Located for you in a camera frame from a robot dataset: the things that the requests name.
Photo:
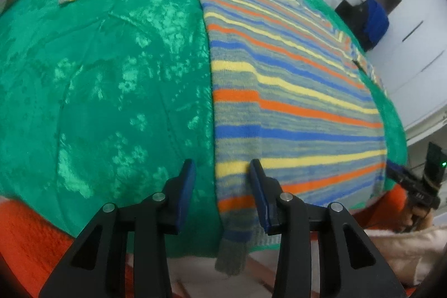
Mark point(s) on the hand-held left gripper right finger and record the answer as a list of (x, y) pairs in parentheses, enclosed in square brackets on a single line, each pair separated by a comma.
[(260, 198)]

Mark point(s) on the cream cloth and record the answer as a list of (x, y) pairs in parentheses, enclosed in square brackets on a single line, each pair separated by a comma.
[(401, 252)]

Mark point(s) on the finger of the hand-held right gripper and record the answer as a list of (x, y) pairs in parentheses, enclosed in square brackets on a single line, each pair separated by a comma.
[(396, 168)]

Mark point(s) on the person's orange sweater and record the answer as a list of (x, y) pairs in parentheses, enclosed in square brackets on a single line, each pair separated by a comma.
[(31, 249)]

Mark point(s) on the black bag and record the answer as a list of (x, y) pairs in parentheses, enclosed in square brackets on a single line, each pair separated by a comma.
[(356, 22)]

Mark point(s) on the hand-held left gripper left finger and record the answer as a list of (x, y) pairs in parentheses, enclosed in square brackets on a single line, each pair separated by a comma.
[(185, 195)]

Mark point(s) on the blue cloth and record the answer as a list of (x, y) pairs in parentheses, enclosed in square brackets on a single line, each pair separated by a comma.
[(379, 22)]

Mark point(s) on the person's right hand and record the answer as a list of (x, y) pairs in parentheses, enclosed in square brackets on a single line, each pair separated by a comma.
[(415, 219)]

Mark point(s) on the green floral blanket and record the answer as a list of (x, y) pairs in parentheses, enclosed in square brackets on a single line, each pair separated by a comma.
[(104, 92)]

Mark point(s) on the striped knit sweater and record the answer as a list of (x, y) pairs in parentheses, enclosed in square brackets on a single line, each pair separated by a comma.
[(297, 92)]

